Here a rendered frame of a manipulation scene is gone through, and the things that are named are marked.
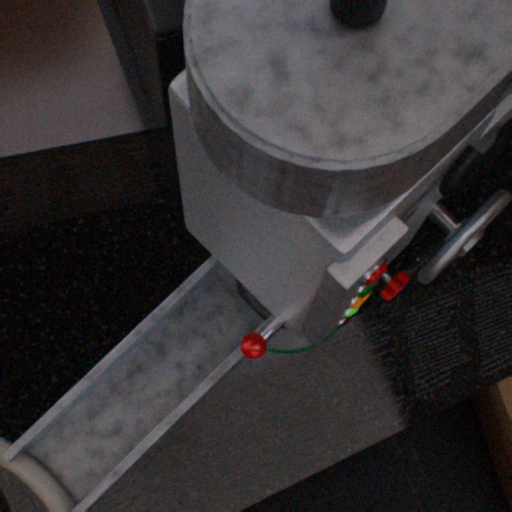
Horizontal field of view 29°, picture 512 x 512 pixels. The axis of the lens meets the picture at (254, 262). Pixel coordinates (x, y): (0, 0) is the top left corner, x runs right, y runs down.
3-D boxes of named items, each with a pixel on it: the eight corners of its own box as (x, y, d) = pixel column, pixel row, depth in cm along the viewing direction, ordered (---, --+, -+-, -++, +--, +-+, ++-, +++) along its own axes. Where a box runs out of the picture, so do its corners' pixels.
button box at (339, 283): (347, 283, 112) (388, 206, 84) (364, 300, 111) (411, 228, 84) (299, 331, 110) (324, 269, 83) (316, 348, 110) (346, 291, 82)
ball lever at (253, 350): (279, 304, 118) (280, 299, 115) (297, 323, 118) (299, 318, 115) (234, 347, 117) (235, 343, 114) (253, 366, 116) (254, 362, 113)
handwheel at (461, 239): (440, 170, 127) (468, 125, 113) (497, 222, 126) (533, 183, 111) (361, 247, 124) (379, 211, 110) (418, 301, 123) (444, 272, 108)
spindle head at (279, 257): (372, 57, 134) (444, -166, 91) (490, 165, 130) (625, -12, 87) (182, 232, 127) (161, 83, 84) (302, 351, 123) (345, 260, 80)
